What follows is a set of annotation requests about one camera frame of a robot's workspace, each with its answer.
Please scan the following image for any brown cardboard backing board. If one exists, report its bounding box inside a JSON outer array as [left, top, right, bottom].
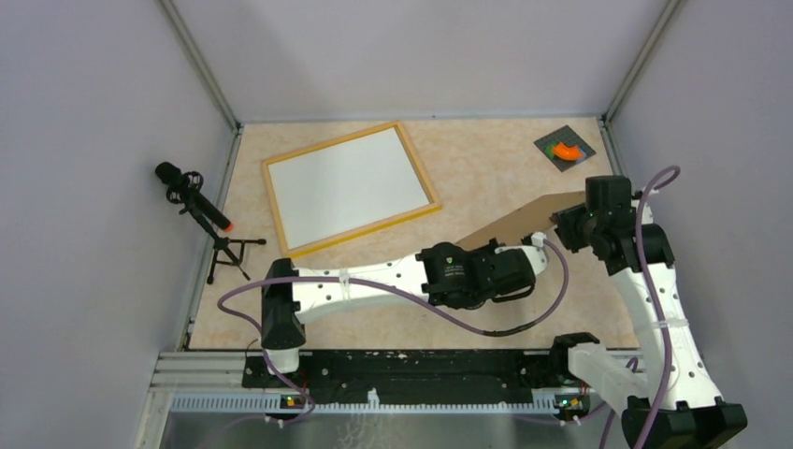
[[455, 191, 585, 250]]

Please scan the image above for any yellow wooden picture frame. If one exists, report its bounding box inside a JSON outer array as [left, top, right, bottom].
[[261, 121, 442, 260]]

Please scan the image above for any building photo print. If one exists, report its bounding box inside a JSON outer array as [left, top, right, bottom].
[[267, 126, 432, 251]]

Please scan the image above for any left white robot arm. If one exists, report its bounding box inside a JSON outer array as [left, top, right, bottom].
[[261, 239, 548, 387]]

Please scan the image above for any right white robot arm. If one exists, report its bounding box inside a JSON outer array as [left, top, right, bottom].
[[548, 175, 747, 448]]

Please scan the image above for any orange curved block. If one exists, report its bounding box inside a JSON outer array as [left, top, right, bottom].
[[554, 142, 585, 162]]

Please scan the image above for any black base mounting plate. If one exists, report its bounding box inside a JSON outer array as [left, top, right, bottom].
[[281, 349, 584, 390]]

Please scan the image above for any black microphone on tripod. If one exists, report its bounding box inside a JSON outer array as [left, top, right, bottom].
[[154, 162, 267, 284]]

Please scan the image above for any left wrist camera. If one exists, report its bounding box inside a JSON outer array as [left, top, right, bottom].
[[521, 232, 549, 248]]

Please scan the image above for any aluminium rail with cable duct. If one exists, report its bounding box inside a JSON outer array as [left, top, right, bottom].
[[151, 350, 595, 414]]

